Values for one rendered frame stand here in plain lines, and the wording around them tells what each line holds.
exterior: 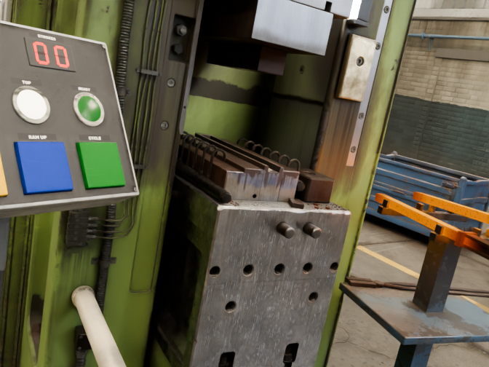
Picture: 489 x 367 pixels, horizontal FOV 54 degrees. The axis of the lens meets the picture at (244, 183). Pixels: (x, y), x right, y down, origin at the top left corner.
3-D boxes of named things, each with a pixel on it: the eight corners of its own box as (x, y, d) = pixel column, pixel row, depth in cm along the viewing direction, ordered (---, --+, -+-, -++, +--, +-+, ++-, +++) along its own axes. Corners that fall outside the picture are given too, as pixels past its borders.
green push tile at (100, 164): (126, 185, 80) (117, 142, 81) (88, 187, 74) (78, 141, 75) (119, 187, 81) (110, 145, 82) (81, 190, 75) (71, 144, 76)
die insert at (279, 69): (282, 76, 119) (287, 51, 118) (257, 70, 115) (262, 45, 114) (228, 68, 144) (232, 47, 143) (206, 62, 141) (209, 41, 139)
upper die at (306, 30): (324, 56, 112) (333, 14, 110) (251, 38, 101) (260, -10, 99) (240, 49, 147) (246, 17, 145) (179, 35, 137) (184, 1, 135)
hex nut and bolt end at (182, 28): (185, 56, 110) (190, 25, 109) (173, 54, 109) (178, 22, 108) (181, 55, 113) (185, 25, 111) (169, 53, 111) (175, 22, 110)
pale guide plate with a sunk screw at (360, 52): (363, 102, 136) (378, 41, 133) (339, 97, 132) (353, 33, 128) (358, 101, 138) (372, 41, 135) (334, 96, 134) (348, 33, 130)
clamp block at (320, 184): (330, 204, 125) (336, 180, 124) (305, 202, 121) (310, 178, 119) (304, 191, 135) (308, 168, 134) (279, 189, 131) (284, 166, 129)
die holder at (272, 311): (314, 368, 130) (353, 211, 121) (185, 390, 111) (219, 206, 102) (224, 278, 177) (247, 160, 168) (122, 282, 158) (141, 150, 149)
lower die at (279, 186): (293, 202, 119) (300, 168, 117) (221, 199, 109) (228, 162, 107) (220, 162, 154) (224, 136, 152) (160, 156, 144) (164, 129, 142)
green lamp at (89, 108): (103, 125, 79) (107, 99, 78) (74, 121, 77) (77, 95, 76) (100, 122, 81) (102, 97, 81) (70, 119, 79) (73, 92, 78)
